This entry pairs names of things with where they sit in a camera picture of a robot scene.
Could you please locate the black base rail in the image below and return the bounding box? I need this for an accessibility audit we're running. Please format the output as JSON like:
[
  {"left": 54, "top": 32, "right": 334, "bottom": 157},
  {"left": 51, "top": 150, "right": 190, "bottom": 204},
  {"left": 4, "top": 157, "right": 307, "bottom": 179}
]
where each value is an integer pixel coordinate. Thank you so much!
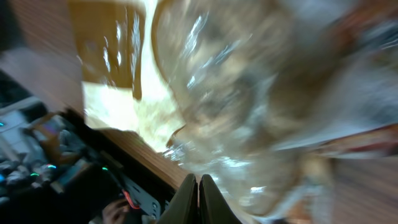
[{"left": 62, "top": 109, "right": 175, "bottom": 220}]

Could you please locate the beige brown cookie bag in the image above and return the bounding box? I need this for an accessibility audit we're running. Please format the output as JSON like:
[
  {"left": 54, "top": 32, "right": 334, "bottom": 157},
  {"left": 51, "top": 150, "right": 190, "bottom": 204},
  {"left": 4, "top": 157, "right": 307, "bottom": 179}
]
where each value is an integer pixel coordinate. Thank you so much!
[{"left": 68, "top": 0, "right": 397, "bottom": 223}]

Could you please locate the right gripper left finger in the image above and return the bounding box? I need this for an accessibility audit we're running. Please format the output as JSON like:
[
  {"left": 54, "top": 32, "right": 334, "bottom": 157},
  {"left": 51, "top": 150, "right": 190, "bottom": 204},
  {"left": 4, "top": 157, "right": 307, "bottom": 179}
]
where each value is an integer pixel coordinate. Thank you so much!
[{"left": 157, "top": 174, "right": 198, "bottom": 224}]

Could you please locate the person's hand below table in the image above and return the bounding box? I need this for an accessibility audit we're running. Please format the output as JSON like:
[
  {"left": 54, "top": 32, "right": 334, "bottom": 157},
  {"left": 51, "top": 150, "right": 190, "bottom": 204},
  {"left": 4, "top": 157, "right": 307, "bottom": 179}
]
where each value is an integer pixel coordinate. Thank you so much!
[{"left": 102, "top": 199, "right": 130, "bottom": 224}]

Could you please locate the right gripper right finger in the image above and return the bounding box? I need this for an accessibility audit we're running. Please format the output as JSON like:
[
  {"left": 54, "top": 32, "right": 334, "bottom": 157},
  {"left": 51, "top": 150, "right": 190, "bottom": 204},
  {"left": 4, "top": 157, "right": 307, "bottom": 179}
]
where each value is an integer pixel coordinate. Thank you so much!
[{"left": 199, "top": 174, "right": 241, "bottom": 224}]

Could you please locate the electronics clutter beside table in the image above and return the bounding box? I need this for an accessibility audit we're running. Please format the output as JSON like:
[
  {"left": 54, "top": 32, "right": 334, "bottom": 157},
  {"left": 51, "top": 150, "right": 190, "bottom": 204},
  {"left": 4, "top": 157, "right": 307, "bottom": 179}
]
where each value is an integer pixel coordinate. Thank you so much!
[{"left": 1, "top": 97, "right": 119, "bottom": 224}]

